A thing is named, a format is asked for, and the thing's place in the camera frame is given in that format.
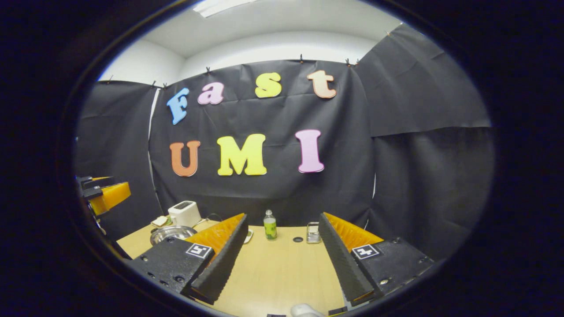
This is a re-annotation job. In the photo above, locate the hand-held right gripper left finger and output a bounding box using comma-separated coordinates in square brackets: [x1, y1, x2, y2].
[128, 213, 249, 305]

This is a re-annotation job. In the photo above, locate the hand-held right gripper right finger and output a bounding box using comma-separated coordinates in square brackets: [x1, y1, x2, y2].
[318, 212, 436, 304]

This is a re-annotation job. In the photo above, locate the stainless steel pot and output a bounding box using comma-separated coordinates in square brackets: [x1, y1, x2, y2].
[150, 225, 198, 246]

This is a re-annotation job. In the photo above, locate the green drink bottle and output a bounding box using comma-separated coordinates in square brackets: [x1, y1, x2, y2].
[263, 210, 278, 241]

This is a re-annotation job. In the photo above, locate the white toaster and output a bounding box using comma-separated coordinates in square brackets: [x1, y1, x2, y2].
[168, 201, 202, 228]

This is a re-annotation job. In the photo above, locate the ceiling light panel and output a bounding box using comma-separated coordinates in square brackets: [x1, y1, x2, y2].
[193, 0, 260, 18]

